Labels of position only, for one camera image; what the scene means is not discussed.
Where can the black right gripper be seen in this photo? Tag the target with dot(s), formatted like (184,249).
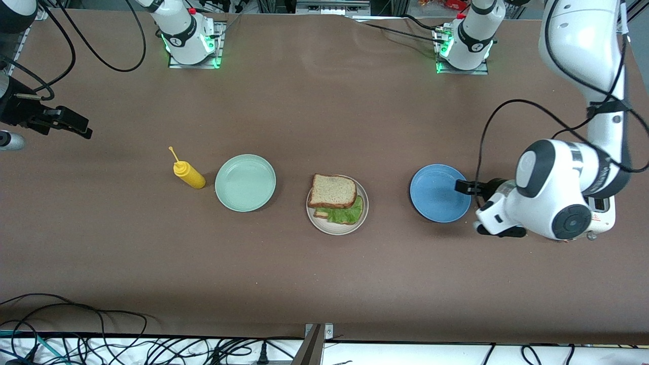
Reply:
(16,112)

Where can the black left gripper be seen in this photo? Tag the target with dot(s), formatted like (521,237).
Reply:
(491,188)

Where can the yellow squeeze bottle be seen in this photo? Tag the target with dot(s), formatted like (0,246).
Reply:
(190,175)

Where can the green lettuce leaf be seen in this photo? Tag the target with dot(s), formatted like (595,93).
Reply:
(347,214)

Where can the brown bread slice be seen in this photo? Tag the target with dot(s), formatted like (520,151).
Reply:
(332,191)
(321,213)

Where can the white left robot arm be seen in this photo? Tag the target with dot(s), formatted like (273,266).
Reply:
(557,197)

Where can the blue plate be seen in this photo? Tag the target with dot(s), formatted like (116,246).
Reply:
(438,195)

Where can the beige plate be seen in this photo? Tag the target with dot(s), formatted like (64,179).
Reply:
(337,229)

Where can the mint green plate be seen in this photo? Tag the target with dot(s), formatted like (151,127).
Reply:
(245,182)

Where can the white toaster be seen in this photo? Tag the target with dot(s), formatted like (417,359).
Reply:
(603,218)

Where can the brown table mat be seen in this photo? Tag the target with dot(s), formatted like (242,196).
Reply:
(324,284)

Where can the red orange object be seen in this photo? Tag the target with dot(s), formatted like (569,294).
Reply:
(451,4)

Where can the grey device box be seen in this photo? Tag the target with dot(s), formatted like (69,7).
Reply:
(332,6)

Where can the black power plug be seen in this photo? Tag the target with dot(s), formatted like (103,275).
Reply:
(262,355)

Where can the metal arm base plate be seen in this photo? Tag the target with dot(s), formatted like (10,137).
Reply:
(464,72)
(195,66)

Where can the aluminium post with bracket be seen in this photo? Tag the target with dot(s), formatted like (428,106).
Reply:
(312,350)

